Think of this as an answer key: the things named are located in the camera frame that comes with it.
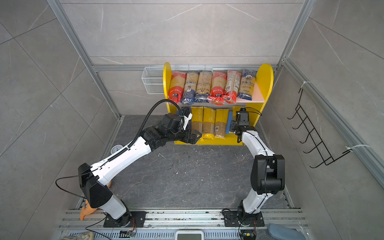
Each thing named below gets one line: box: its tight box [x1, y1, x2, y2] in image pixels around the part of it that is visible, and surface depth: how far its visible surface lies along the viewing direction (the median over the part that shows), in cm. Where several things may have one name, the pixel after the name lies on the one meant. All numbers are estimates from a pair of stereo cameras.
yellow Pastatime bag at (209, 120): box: [202, 106, 216, 136], surface depth 97 cm
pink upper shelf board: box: [235, 80, 265, 103], surface depth 74 cm
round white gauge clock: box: [110, 144, 123, 155], surface depth 98 cm
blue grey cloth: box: [268, 223, 307, 240], surface depth 70 cm
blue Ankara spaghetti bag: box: [238, 69, 258, 101], surface depth 77 cm
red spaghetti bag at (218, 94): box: [207, 71, 228, 106], surface depth 74 cm
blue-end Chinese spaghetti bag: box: [194, 71, 213, 103], surface depth 75 cm
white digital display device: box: [175, 231, 204, 240], surface depth 68 cm
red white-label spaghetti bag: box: [223, 70, 242, 104], surface depth 73 cm
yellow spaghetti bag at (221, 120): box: [214, 109, 230, 140], surface depth 96 cm
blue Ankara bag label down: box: [181, 72, 200, 105], surface depth 75 cm
